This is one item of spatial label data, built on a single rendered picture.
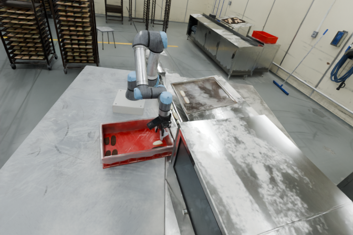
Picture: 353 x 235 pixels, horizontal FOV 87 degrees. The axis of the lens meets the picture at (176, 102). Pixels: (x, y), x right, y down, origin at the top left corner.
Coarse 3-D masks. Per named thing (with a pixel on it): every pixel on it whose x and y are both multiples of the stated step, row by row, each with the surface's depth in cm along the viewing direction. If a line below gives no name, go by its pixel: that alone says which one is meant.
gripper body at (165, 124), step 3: (159, 114) 121; (171, 114) 124; (162, 117) 120; (165, 117) 120; (168, 117) 125; (165, 120) 125; (168, 120) 126; (162, 123) 124; (165, 123) 124; (168, 123) 125; (159, 126) 125; (162, 126) 125; (165, 126) 128; (168, 126) 127
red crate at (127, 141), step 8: (104, 136) 135; (120, 136) 138; (128, 136) 139; (136, 136) 140; (144, 136) 142; (152, 136) 143; (104, 144) 130; (120, 144) 132; (128, 144) 133; (136, 144) 134; (144, 144) 135; (152, 144) 136; (160, 144) 138; (120, 152) 126; (128, 152) 127; (168, 152) 128; (128, 160) 118; (136, 160) 121; (144, 160) 123
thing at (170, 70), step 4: (164, 52) 292; (160, 56) 277; (164, 56) 280; (160, 60) 265; (164, 60) 267; (168, 60) 269; (164, 64) 257; (168, 64) 259; (172, 64) 261; (164, 68) 246; (168, 68) 248; (172, 68) 250; (168, 72) 238; (172, 72) 239; (176, 72) 241
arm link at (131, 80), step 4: (132, 72) 158; (128, 76) 154; (132, 76) 153; (128, 80) 155; (132, 80) 154; (128, 84) 158; (132, 84) 156; (136, 84) 157; (128, 88) 160; (132, 88) 158
